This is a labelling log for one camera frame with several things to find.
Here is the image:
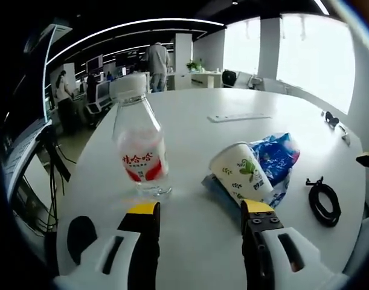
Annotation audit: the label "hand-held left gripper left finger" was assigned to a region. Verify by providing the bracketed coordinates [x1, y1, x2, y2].
[56, 201, 161, 290]

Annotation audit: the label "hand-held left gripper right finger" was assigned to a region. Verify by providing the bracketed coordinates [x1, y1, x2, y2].
[240, 199, 342, 290]

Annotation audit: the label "black cable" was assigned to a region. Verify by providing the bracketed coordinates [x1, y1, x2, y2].
[304, 176, 342, 228]

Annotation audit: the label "white and blue bag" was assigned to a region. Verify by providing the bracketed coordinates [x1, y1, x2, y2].
[201, 174, 243, 210]

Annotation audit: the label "white paper cup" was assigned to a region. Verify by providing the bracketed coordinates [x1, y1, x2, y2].
[210, 141, 275, 209]

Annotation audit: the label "blue plastic packet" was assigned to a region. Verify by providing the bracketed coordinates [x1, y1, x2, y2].
[249, 132, 301, 209]

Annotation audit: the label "clear plastic bottle red label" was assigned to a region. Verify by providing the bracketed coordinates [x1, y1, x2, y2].
[109, 74, 173, 199]

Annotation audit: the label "small white device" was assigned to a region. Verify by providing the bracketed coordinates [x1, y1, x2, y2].
[340, 125, 351, 146]

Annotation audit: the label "black headset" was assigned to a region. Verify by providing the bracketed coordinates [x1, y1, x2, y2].
[324, 111, 339, 128]

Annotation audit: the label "white table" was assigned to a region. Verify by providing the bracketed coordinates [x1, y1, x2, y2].
[59, 87, 368, 279]

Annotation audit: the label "white inset socket panel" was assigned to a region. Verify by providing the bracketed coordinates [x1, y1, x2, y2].
[207, 112, 273, 123]

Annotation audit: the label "black office chair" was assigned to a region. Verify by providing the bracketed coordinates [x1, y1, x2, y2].
[222, 69, 238, 89]

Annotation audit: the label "green potted plant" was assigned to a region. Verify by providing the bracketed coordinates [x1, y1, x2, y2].
[186, 59, 204, 72]

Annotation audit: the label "long ceiling light strip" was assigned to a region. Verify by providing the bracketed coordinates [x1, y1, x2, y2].
[47, 18, 225, 66]

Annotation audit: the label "black cables under desk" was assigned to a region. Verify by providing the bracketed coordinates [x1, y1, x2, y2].
[43, 140, 72, 232]

